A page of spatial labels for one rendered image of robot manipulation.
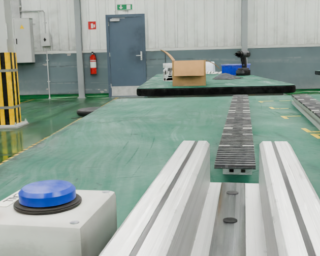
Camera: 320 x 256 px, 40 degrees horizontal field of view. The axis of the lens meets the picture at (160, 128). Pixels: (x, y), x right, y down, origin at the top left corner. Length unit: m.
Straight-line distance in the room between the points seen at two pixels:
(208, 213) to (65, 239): 0.11
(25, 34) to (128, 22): 2.62
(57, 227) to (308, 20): 11.68
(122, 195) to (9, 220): 0.25
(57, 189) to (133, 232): 0.13
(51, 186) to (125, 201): 0.20
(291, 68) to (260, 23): 1.40
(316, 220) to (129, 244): 0.09
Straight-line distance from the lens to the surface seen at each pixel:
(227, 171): 0.63
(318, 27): 11.95
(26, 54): 11.90
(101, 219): 0.32
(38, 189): 0.32
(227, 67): 4.07
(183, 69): 2.62
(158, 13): 11.53
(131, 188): 0.57
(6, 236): 0.31
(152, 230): 0.20
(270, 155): 0.36
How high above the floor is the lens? 0.94
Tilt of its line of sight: 9 degrees down
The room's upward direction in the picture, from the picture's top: 2 degrees counter-clockwise
